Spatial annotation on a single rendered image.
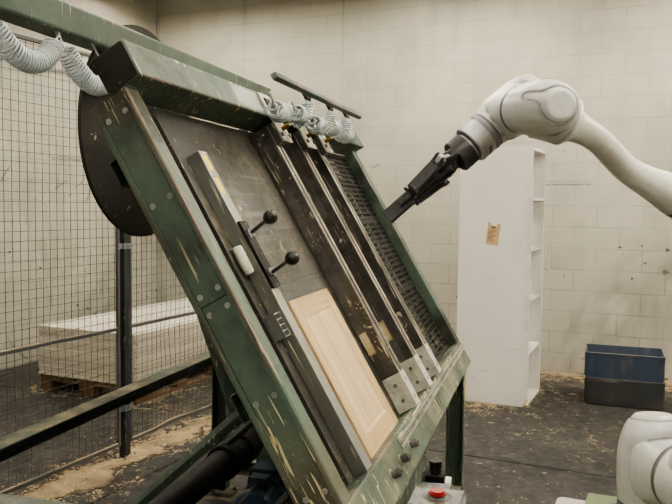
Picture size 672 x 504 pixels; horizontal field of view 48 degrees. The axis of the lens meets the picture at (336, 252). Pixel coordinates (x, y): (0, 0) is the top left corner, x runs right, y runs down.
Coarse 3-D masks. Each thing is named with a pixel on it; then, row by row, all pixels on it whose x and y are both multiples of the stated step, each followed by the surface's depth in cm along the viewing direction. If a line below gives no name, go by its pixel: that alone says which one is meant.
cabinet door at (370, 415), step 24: (312, 312) 221; (336, 312) 240; (312, 336) 211; (336, 336) 230; (336, 360) 219; (360, 360) 237; (336, 384) 209; (360, 384) 227; (360, 408) 217; (384, 408) 235; (360, 432) 207; (384, 432) 224
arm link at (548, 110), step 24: (528, 96) 145; (552, 96) 141; (576, 96) 143; (504, 120) 156; (528, 120) 146; (552, 120) 142; (576, 120) 147; (600, 144) 153; (624, 168) 164; (648, 168) 171; (648, 192) 172
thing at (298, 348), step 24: (192, 168) 201; (216, 192) 199; (240, 240) 198; (264, 288) 197; (288, 312) 199; (288, 336) 196; (312, 360) 197; (312, 384) 195; (336, 408) 194; (336, 432) 194; (360, 456) 193
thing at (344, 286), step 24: (264, 96) 260; (264, 144) 258; (288, 168) 256; (288, 192) 256; (312, 216) 255; (312, 240) 255; (336, 264) 253; (336, 288) 254; (360, 312) 252; (384, 336) 255; (384, 360) 250; (384, 384) 251; (408, 384) 251; (408, 408) 249
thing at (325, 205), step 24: (288, 144) 285; (312, 144) 286; (312, 168) 283; (312, 192) 283; (336, 216) 281; (336, 240) 282; (360, 264) 280; (360, 288) 280; (384, 312) 278; (408, 360) 277
